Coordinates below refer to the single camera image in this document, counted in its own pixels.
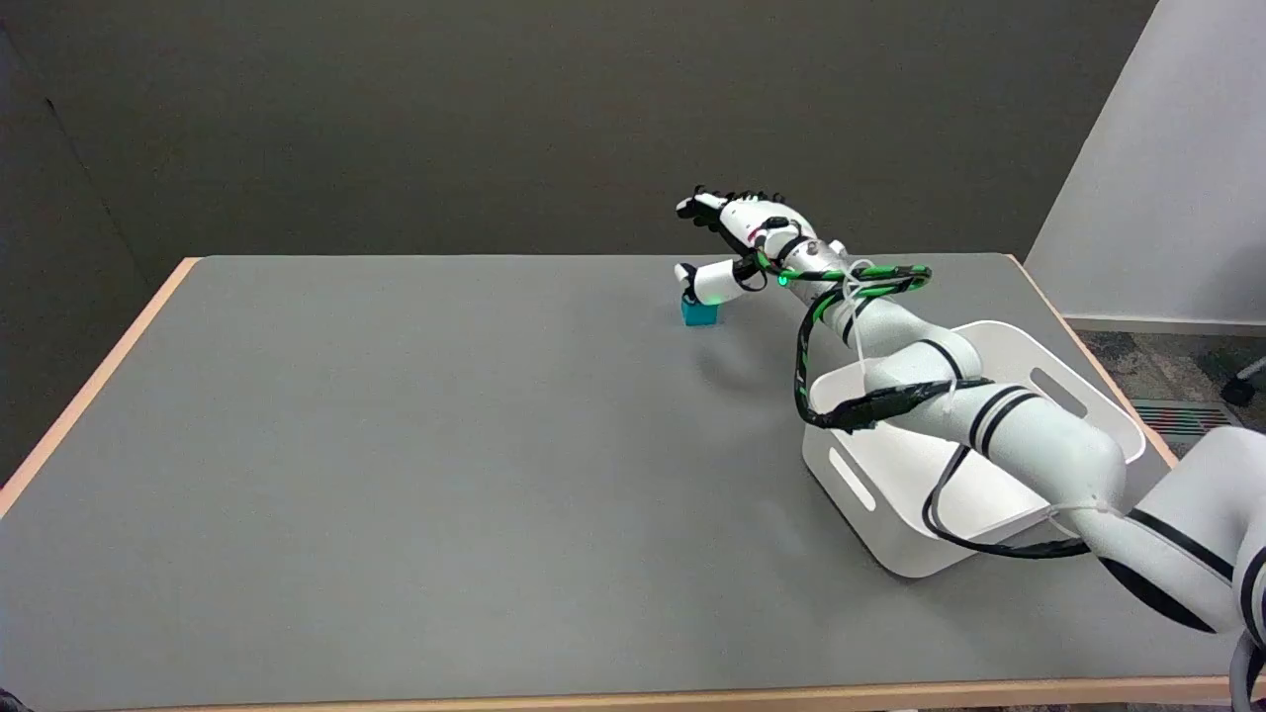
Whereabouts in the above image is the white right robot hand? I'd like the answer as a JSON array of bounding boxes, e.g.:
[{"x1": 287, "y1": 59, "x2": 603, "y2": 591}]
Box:
[{"x1": 674, "y1": 185, "x2": 821, "y2": 307}]

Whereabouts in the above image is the floor vent grille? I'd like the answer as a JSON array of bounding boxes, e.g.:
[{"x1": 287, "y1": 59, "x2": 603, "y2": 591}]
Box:
[{"x1": 1130, "y1": 400, "x2": 1231, "y2": 438}]

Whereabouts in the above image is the black cable loom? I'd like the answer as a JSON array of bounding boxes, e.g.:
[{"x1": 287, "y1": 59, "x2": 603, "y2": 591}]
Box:
[{"x1": 793, "y1": 263, "x2": 1091, "y2": 561}]

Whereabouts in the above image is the black chair caster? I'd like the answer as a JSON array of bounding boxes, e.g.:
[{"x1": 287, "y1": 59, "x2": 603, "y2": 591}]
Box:
[{"x1": 1221, "y1": 357, "x2": 1266, "y2": 406}]

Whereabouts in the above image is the white plastic bin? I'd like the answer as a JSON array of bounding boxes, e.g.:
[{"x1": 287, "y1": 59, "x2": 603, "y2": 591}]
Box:
[{"x1": 801, "y1": 319, "x2": 1148, "y2": 579}]

